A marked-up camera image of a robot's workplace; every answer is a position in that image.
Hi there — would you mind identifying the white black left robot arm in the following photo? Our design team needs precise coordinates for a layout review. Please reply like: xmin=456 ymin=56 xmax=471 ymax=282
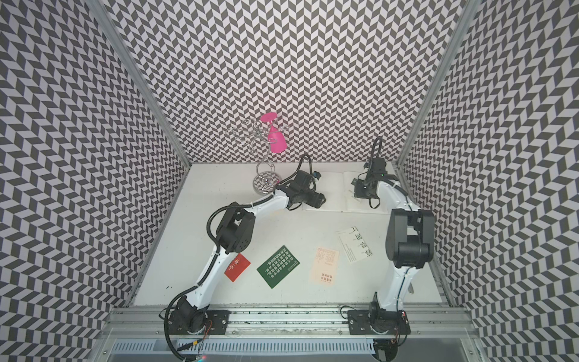
xmin=163 ymin=154 xmax=326 ymax=335

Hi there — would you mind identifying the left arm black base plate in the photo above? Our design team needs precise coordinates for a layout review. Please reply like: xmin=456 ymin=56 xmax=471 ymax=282
xmin=168 ymin=310 xmax=231 ymax=335

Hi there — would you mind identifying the white calligraphy card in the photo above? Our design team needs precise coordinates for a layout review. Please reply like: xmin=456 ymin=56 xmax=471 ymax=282
xmin=338 ymin=227 xmax=373 ymax=264

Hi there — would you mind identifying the white photo album bicycle cover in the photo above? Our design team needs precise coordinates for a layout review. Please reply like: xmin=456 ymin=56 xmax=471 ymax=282
xmin=300 ymin=171 xmax=406 ymax=214

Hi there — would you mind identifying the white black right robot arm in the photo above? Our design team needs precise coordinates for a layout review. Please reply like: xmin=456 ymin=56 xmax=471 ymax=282
xmin=352 ymin=137 xmax=435 ymax=337

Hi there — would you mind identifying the pink plastic cup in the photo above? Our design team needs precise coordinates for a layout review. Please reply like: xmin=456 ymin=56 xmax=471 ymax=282
xmin=260 ymin=113 xmax=287 ymax=154

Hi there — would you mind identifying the aluminium front rail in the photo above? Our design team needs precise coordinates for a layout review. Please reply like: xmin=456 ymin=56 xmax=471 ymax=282
xmin=96 ymin=304 xmax=480 ymax=340

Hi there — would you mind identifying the chrome wire cup stand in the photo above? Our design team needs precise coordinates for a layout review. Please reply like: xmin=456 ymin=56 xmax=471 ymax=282
xmin=226 ymin=114 xmax=286 ymax=195

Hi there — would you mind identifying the red square card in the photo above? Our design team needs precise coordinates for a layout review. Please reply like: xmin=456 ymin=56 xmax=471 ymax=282
xmin=225 ymin=253 xmax=251 ymax=282

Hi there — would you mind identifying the dark green grid card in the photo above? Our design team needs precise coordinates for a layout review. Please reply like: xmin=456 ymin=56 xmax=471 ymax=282
xmin=257 ymin=246 xmax=300 ymax=289

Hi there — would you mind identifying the pale pink card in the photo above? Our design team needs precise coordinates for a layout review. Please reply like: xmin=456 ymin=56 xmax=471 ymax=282
xmin=310 ymin=247 xmax=339 ymax=286

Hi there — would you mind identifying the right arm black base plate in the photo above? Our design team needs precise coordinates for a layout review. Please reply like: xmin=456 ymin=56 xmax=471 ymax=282
xmin=347 ymin=310 xmax=411 ymax=336

